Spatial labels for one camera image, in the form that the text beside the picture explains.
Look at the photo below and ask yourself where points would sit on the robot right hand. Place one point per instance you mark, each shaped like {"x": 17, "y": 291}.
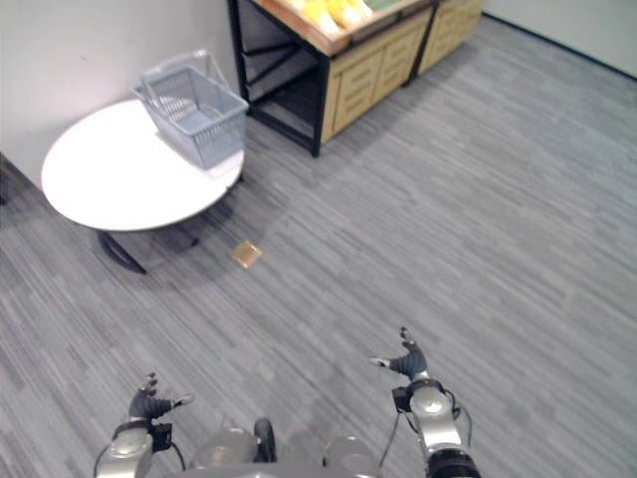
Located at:
{"x": 411, "y": 362}

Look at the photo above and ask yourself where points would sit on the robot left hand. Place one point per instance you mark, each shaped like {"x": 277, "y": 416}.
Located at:
{"x": 145, "y": 404}

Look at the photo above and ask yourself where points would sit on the robot left silver arm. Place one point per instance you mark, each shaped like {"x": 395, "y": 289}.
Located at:
{"x": 130, "y": 448}

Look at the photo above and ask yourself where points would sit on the robot right silver arm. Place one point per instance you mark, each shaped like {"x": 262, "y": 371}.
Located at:
{"x": 440, "y": 423}

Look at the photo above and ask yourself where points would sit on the grey plastic shopping basket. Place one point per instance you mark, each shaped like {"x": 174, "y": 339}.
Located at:
{"x": 193, "y": 114}

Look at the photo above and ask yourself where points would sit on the robot silver body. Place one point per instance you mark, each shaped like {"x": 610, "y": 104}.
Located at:
{"x": 281, "y": 452}

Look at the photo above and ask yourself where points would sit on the round white table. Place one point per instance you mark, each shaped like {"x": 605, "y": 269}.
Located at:
{"x": 130, "y": 171}

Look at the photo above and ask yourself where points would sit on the wooden produce display stand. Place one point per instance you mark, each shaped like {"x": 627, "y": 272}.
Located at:
{"x": 332, "y": 65}

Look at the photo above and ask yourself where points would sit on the yellow vegetables pile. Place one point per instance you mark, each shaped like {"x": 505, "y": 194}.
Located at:
{"x": 337, "y": 12}

